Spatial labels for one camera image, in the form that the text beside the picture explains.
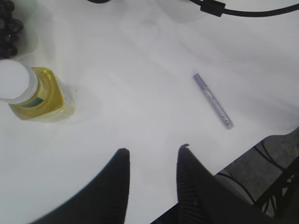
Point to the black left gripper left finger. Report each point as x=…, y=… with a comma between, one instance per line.
x=103, y=201

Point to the pale green wavy plate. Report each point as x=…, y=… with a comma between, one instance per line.
x=37, y=34

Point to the black mesh pen holder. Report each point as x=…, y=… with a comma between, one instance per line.
x=99, y=1

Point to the purple grape bunch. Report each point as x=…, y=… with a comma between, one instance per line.
x=10, y=30

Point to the yellow oil bottle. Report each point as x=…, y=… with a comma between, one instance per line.
x=34, y=94

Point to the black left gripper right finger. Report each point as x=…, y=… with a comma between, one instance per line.
x=202, y=199

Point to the black metal table frame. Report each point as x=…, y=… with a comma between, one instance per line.
x=283, y=195

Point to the silver glitter pen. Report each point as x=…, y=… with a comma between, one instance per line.
x=213, y=102

